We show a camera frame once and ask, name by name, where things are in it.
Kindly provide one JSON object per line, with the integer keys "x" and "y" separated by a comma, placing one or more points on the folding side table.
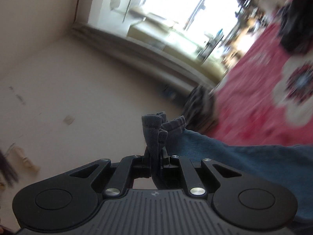
{"x": 214, "y": 42}

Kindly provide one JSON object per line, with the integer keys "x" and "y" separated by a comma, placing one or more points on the blue denim jeans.
{"x": 288, "y": 166}

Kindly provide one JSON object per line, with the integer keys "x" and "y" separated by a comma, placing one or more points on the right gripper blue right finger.
{"x": 178, "y": 172}

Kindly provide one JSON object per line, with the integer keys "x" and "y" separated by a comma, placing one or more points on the white blank wall plate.
{"x": 68, "y": 120}

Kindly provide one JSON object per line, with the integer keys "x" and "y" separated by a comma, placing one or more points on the grey curtain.
{"x": 146, "y": 59}

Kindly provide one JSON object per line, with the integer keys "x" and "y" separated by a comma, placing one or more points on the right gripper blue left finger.
{"x": 125, "y": 172}

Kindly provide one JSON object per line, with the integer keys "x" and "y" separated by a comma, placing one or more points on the pink floral fleece blanket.
{"x": 267, "y": 97}

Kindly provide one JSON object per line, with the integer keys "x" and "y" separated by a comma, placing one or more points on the dark blue clothes pile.
{"x": 296, "y": 26}

